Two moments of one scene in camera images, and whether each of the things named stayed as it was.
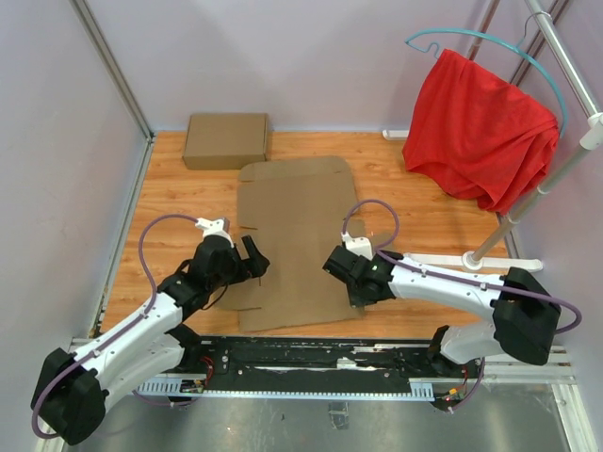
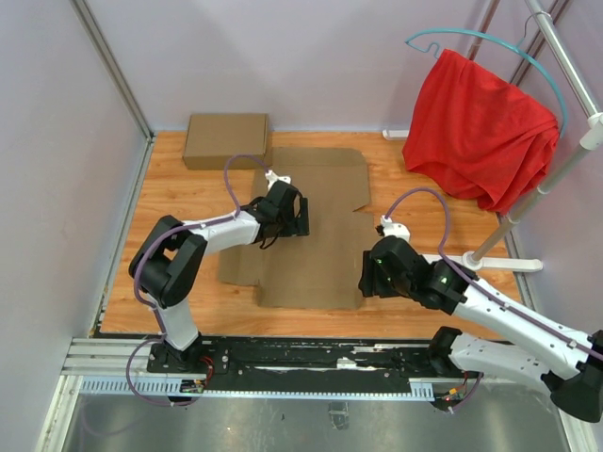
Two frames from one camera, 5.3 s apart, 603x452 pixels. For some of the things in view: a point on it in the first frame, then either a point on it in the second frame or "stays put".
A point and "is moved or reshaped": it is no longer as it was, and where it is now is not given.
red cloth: x=486 y=139 stays put
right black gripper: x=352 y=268 → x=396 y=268
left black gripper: x=257 y=263 → x=299 y=225
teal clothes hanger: x=516 y=48 stays put
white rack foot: x=396 y=135 stays put
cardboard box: x=296 y=210 is moved or reshaped
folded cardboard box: x=226 y=141 stays put
